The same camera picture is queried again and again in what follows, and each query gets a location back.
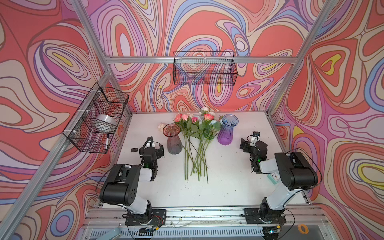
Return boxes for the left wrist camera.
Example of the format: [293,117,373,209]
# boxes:
[144,136,156,148]

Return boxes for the blue purple glass vase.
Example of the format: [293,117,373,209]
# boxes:
[218,114,239,146]

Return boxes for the left black wire basket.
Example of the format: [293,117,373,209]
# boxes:
[63,83,130,154]

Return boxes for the white blue flower sprig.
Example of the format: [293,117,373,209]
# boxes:
[191,107,224,183]

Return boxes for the salmon pink rose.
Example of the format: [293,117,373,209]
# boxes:
[174,113,189,181]

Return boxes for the magenta pink rose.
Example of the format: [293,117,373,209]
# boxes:
[191,117,202,181]

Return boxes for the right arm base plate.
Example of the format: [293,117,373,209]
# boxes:
[242,208,287,225]

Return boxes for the red pink rose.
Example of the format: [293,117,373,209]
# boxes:
[190,113,216,178]

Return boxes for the red grey glass vase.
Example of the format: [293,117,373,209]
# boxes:
[163,124,183,155]

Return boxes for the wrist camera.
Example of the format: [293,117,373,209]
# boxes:
[144,136,156,148]
[250,131,260,145]

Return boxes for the silver tape roll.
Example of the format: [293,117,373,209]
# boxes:
[96,114,118,126]

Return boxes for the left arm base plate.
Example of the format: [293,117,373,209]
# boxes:
[122,209,167,227]

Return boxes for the light pink rose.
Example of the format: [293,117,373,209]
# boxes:
[183,114,196,177]

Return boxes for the black wire basket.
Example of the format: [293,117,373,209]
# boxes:
[63,83,130,154]
[173,51,238,86]

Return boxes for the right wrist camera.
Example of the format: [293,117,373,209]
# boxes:
[250,131,260,145]

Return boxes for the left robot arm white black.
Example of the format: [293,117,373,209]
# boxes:
[99,142,166,228]

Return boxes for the mint green alarm clock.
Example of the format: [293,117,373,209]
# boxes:
[268,173,281,185]

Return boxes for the back black wire basket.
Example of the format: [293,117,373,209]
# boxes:
[173,51,238,86]

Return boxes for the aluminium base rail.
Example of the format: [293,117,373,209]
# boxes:
[77,205,337,240]

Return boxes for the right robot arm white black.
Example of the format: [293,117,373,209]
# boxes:
[240,138,319,225]

